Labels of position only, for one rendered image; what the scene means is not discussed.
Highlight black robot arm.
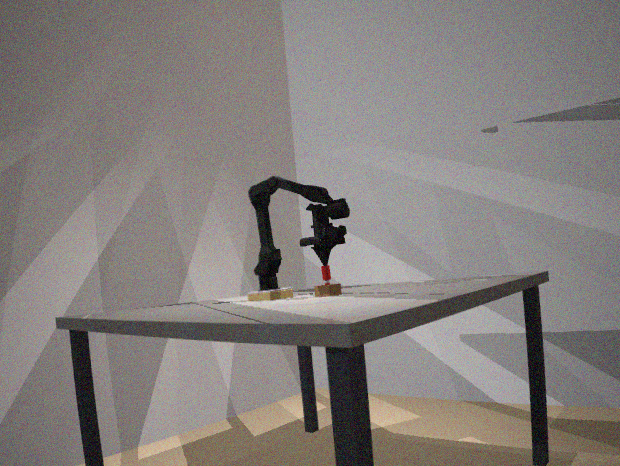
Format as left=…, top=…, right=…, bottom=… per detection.
left=248, top=176, right=350, bottom=292

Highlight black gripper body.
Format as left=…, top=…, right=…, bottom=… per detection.
left=300, top=221, right=345, bottom=247

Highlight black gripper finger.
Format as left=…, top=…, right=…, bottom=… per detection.
left=326, top=245, right=336, bottom=266
left=311, top=245, right=329, bottom=266

